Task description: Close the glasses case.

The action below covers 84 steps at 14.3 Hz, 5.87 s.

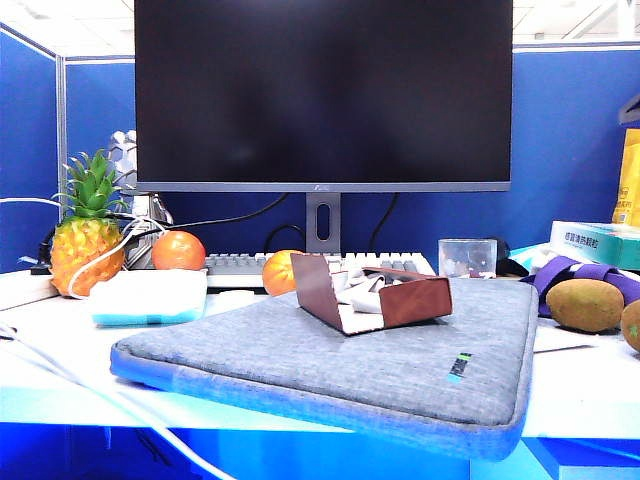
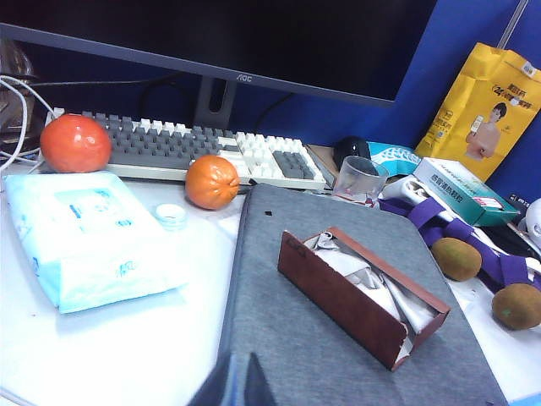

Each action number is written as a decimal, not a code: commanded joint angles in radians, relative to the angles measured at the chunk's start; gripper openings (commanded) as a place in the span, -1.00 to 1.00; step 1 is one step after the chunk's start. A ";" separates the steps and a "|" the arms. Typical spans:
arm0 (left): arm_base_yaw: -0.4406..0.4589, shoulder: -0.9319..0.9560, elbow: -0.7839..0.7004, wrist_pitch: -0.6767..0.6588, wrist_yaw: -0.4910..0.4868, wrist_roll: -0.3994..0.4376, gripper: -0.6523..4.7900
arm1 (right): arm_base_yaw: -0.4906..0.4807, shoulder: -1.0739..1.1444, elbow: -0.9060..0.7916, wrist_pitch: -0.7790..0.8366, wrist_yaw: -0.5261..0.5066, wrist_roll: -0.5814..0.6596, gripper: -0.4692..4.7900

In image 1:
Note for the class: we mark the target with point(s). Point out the brown glasses case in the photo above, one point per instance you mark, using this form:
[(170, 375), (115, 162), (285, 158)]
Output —
[(417, 300)]

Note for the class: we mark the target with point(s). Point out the grey monitor stand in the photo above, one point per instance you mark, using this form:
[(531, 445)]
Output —
[(312, 235)]

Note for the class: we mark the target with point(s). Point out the ribbed orange tangerine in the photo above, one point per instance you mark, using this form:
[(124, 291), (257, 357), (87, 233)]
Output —
[(279, 275)]

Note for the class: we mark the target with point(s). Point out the grey lens cloth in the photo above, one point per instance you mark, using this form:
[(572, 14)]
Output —
[(361, 300)]

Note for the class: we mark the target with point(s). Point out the white grey keyboard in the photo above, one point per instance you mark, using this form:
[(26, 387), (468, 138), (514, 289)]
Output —
[(235, 263)]

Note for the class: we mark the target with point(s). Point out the small white round object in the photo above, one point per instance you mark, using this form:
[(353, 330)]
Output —
[(236, 295)]

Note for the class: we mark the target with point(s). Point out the grey fabric laptop sleeve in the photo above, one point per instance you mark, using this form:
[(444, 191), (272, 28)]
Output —
[(310, 365)]

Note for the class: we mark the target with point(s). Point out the black computer monitor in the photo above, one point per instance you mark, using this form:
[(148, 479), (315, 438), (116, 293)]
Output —
[(320, 100)]

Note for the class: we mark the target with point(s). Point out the smooth orange fruit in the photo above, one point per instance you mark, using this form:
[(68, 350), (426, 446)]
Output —
[(178, 251)]

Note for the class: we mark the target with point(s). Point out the clear plastic container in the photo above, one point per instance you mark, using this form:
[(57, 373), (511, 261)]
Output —
[(467, 257)]

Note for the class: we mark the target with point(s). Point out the small black device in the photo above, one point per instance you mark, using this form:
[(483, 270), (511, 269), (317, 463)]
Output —
[(510, 257)]

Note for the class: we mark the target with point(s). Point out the white teal packet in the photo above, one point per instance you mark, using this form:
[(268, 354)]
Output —
[(530, 255)]

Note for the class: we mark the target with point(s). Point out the yellow toy pineapple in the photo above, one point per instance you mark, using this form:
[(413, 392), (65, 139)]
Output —
[(85, 250)]

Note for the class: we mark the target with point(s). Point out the white paper sheet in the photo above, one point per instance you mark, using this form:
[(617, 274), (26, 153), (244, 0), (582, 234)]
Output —
[(555, 341)]

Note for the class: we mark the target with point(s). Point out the brown kiwi fruit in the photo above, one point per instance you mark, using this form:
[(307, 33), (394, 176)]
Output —
[(632, 325), (585, 305)]

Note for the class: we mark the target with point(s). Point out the teal white carton box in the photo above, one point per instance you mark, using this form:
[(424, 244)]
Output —
[(595, 242)]

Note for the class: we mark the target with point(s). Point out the black plug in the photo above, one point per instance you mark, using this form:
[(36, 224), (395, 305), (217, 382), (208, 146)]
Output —
[(42, 257)]

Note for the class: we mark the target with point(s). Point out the white power strip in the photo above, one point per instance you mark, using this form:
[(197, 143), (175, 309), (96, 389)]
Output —
[(20, 290)]

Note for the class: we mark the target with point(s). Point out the yellow snack bag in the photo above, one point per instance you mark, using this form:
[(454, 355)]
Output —
[(630, 185)]

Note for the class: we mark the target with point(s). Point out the grey metal partition post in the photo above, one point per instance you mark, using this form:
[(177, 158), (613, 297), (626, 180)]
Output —
[(61, 125)]

